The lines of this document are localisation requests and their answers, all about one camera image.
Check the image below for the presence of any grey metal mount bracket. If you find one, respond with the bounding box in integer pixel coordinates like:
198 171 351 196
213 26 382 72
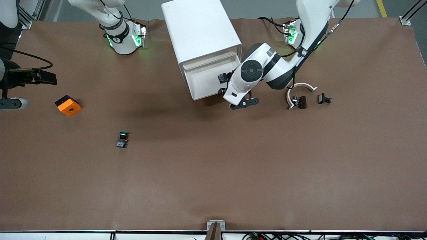
206 220 226 231

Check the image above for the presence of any tangled cable bundle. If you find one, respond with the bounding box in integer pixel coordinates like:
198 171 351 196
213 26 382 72
242 231 427 240

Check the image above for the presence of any orange button enclosure box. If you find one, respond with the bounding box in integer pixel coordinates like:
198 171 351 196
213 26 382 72
55 95 82 117

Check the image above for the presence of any white curved plastic part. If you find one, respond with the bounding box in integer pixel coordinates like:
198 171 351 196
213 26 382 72
286 82 318 110

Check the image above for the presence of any black arm base cable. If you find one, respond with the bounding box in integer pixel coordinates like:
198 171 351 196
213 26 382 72
258 16 290 36

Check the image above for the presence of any brown paper table cover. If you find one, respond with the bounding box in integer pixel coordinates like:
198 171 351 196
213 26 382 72
0 17 427 232

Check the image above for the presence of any aluminium frame profile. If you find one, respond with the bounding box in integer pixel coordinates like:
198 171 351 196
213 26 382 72
399 0 427 26
18 0 45 30

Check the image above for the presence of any brown small electrical component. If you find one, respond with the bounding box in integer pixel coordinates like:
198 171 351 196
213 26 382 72
292 95 307 109

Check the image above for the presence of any white table edge rail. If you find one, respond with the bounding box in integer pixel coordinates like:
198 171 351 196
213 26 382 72
0 229 427 240

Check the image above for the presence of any green push button switch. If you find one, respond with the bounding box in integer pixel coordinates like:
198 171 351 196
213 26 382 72
116 131 130 148

